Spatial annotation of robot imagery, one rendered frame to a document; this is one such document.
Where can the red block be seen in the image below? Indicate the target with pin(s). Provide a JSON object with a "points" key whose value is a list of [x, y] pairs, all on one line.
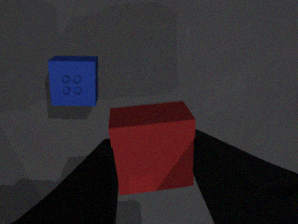
{"points": [[152, 146]]}

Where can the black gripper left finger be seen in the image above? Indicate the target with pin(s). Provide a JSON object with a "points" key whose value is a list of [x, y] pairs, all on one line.
{"points": [[88, 195]]}

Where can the blue block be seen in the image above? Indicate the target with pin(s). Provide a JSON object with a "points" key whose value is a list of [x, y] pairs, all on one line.
{"points": [[73, 80]]}

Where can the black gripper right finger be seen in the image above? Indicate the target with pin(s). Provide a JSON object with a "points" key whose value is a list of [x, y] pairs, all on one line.
{"points": [[240, 188]]}

